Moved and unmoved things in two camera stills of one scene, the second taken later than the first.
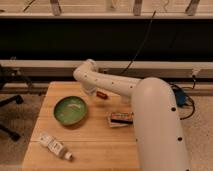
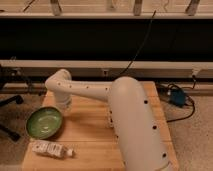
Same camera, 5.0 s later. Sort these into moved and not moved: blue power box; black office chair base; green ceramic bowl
Moved: green ceramic bowl
Not moved: black office chair base; blue power box
